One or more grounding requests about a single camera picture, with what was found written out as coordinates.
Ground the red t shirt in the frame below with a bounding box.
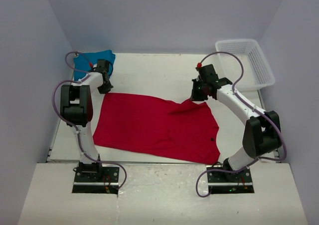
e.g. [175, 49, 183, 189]
[93, 93, 220, 164]

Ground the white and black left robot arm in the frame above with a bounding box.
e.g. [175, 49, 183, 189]
[59, 59, 113, 182]

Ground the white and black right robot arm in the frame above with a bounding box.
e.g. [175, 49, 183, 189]
[191, 63, 283, 182]

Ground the folded blue t shirt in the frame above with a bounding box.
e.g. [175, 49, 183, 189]
[73, 50, 116, 76]

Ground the white perforated plastic basket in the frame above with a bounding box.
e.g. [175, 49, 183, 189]
[215, 39, 275, 92]

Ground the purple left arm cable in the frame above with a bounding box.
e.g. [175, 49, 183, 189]
[51, 50, 128, 192]

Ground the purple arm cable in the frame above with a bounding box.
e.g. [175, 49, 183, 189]
[195, 51, 287, 198]
[51, 50, 128, 192]

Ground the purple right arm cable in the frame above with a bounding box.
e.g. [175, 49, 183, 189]
[195, 51, 287, 198]

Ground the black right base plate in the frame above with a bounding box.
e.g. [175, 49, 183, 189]
[207, 169, 254, 195]

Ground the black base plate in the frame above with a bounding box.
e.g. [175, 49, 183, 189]
[207, 169, 254, 195]
[72, 163, 120, 195]

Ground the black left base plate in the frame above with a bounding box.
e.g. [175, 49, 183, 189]
[72, 163, 120, 195]

